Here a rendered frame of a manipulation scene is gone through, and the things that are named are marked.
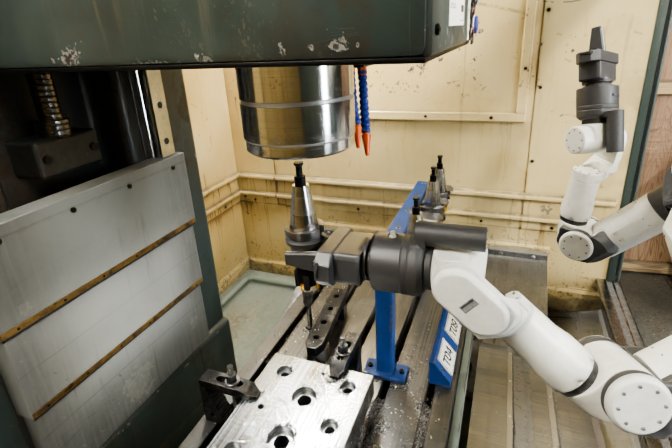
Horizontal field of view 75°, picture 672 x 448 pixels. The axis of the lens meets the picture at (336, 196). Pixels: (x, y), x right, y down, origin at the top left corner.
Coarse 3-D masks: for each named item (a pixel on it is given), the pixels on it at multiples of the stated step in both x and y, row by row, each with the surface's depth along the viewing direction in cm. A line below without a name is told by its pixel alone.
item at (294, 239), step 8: (320, 224) 68; (288, 232) 66; (296, 232) 66; (304, 232) 66; (312, 232) 66; (320, 232) 69; (288, 240) 68; (296, 240) 67; (304, 240) 66; (312, 240) 67; (296, 248) 66; (304, 248) 66
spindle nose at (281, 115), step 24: (240, 72) 56; (264, 72) 53; (288, 72) 52; (312, 72) 53; (336, 72) 55; (240, 96) 58; (264, 96) 54; (288, 96) 53; (312, 96) 54; (336, 96) 55; (264, 120) 55; (288, 120) 54; (312, 120) 55; (336, 120) 56; (264, 144) 57; (288, 144) 55; (312, 144) 56; (336, 144) 58
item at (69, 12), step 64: (0, 0) 58; (64, 0) 54; (128, 0) 51; (192, 0) 48; (256, 0) 45; (320, 0) 43; (384, 0) 41; (448, 0) 48; (0, 64) 62; (64, 64) 58; (128, 64) 55; (192, 64) 51; (256, 64) 48; (320, 64) 46
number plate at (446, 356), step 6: (444, 342) 105; (444, 348) 103; (450, 348) 105; (438, 354) 101; (444, 354) 102; (450, 354) 104; (438, 360) 99; (444, 360) 101; (450, 360) 102; (444, 366) 99; (450, 366) 101; (450, 372) 100
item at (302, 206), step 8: (296, 192) 65; (304, 192) 65; (296, 200) 65; (304, 200) 65; (312, 200) 67; (296, 208) 66; (304, 208) 66; (312, 208) 66; (296, 216) 66; (304, 216) 66; (312, 216) 66; (296, 224) 66; (304, 224) 66; (312, 224) 67
